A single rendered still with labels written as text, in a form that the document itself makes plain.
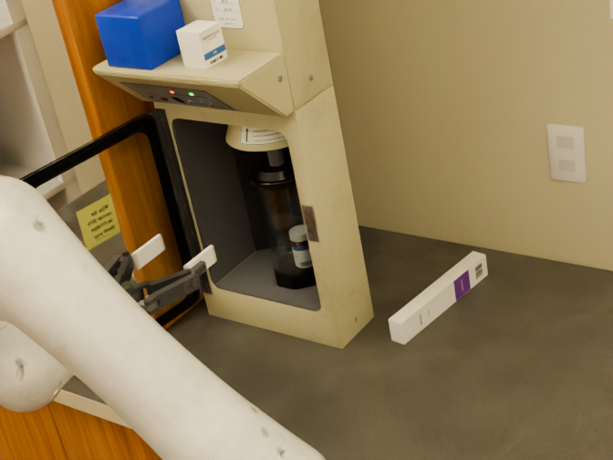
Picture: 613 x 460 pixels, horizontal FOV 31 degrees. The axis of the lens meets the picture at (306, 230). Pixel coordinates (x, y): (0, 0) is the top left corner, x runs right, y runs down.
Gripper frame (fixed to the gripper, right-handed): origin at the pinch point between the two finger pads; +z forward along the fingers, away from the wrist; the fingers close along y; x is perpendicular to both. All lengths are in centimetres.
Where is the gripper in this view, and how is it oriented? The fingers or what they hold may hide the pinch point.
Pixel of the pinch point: (180, 252)
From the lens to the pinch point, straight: 181.7
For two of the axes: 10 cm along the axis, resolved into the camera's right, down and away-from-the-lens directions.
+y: -8.1, -1.5, 5.7
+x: 1.8, 8.6, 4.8
